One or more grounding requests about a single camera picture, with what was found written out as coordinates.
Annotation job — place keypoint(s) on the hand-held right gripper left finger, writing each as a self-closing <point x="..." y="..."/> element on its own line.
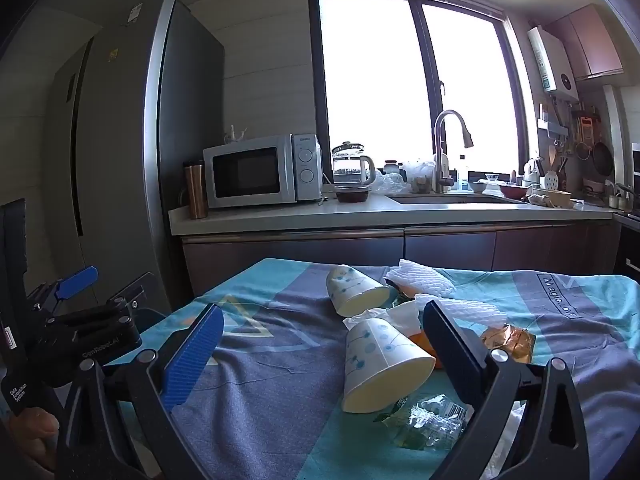
<point x="195" y="355"/>

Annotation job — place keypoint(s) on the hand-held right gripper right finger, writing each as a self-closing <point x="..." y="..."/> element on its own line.
<point x="455" y="350"/>

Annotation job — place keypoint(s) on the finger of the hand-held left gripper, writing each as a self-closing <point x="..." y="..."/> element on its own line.
<point x="132" y="292"/>
<point x="77" y="280"/>

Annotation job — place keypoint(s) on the patterned paper cup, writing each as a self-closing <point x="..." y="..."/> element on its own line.
<point x="385" y="365"/>
<point x="357" y="297"/>

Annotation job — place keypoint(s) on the green printed clear plastic bag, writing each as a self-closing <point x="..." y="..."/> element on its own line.
<point x="425" y="420"/>

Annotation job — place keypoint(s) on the person's left hand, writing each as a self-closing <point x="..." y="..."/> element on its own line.
<point x="30" y="430"/>

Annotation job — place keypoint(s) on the white foam fruit net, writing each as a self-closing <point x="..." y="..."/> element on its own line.
<point x="422" y="277"/>
<point x="465" y="310"/>

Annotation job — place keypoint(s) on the golden foil wrapper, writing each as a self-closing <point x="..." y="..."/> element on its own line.
<point x="512" y="342"/>

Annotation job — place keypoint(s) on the white tissue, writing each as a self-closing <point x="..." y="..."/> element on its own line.
<point x="400" y="315"/>

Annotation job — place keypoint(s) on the printed blanket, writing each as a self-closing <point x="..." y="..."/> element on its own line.
<point x="280" y="360"/>

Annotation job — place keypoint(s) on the copper travel tumbler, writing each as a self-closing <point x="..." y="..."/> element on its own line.
<point x="195" y="190"/>

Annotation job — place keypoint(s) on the grey refrigerator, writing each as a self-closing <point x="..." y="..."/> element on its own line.
<point x="125" y="160"/>

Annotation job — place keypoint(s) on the kitchen counter cabinet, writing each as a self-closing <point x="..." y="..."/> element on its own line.
<point x="350" y="245"/>

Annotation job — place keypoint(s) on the kitchen sink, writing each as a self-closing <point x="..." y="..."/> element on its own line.
<point x="450" y="199"/>

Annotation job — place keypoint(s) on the white bowl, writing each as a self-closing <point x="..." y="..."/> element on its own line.
<point x="478" y="187"/>

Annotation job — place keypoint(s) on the white microwave oven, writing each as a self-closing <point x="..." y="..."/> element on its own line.
<point x="245" y="172"/>

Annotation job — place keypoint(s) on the red bowl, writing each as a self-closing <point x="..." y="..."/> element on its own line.
<point x="512" y="191"/>

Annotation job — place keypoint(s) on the dish soap bottle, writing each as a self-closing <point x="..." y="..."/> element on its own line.
<point x="464" y="175"/>

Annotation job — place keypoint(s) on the small glass bowl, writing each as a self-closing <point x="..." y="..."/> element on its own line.
<point x="491" y="178"/>

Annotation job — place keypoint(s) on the beige tray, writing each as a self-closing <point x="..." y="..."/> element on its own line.
<point x="552" y="199"/>

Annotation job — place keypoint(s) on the dark lidded bowl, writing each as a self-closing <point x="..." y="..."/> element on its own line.
<point x="352" y="194"/>

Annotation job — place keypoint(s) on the white ornament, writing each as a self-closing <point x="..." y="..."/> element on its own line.
<point x="235" y="135"/>

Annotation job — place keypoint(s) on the steel kitchen faucet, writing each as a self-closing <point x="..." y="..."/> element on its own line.
<point x="441" y="160"/>

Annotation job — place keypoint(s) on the dark glass jar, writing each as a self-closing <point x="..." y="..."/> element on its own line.
<point x="391" y="167"/>

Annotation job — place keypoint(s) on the glass electric kettle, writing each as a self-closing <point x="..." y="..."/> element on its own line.
<point x="350" y="165"/>

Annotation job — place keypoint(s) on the wooden spoon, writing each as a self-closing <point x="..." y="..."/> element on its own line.
<point x="551" y="156"/>

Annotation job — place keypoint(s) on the hanging frying pan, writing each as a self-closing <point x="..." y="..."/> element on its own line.
<point x="602" y="157"/>

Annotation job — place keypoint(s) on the large window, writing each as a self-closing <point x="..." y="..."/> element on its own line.
<point x="370" y="85"/>

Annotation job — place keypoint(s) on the white water heater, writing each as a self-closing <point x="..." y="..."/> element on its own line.
<point x="552" y="60"/>

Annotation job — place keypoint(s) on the brown wall cabinet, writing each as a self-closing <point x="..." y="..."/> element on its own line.
<point x="590" y="42"/>

